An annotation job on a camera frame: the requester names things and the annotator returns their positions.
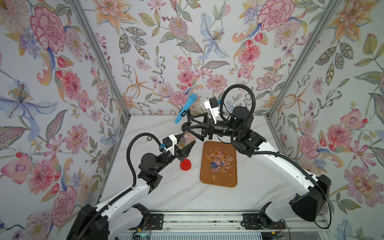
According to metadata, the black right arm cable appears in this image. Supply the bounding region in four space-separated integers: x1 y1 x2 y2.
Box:
219 83 333 230

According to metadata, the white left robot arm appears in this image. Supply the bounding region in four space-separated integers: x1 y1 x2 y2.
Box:
67 142 195 240

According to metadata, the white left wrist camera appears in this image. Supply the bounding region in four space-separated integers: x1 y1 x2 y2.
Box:
160 135 178 155

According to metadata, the brown wooden tray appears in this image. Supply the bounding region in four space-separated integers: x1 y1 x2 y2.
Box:
200 141 238 188

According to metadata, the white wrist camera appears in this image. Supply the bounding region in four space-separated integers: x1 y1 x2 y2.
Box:
160 135 178 155
204 97 220 124

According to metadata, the red jar lid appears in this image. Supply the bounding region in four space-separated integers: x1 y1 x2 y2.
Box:
180 159 192 171

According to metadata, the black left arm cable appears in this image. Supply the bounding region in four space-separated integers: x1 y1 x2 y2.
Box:
76 132 163 240

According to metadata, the small clear jar of candies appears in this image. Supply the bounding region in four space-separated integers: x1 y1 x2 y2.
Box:
178 131 197 149

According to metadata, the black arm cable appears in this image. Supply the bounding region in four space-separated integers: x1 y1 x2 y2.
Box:
219 83 333 230
76 132 163 240

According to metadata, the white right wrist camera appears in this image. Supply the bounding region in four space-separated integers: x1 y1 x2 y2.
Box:
204 97 220 124

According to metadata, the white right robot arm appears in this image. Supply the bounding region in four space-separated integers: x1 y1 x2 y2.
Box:
176 107 331 228

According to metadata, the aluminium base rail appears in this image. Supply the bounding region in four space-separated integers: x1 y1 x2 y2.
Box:
117 211 333 240

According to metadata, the aluminium frame post right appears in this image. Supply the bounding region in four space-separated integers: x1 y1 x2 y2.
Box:
265 0 340 120

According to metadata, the blue microphone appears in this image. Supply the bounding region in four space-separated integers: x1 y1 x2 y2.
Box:
175 94 197 124

